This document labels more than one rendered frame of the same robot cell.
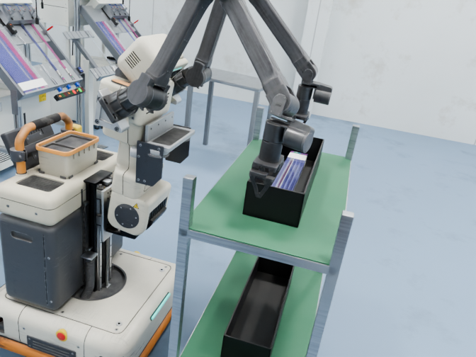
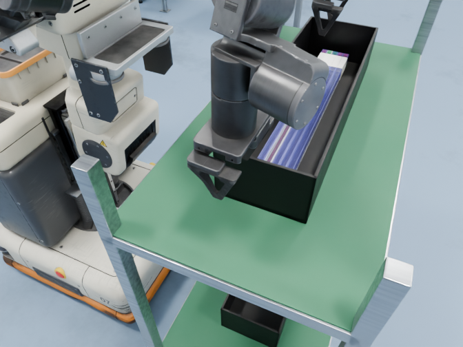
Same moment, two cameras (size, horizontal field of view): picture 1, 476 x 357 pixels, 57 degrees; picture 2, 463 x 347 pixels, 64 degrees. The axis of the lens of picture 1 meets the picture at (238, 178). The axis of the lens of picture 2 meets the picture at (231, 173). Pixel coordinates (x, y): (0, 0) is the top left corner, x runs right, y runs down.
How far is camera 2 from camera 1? 0.77 m
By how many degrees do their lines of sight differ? 23
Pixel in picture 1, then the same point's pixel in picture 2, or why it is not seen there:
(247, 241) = (206, 266)
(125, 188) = (83, 120)
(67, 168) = (15, 92)
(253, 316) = not seen: hidden behind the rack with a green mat
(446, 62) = not seen: outside the picture
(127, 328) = not seen: hidden behind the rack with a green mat
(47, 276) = (27, 219)
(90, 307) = (91, 240)
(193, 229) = (120, 238)
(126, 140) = (66, 54)
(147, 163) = (94, 92)
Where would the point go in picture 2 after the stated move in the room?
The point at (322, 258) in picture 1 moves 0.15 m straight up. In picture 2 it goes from (340, 314) to (367, 254)
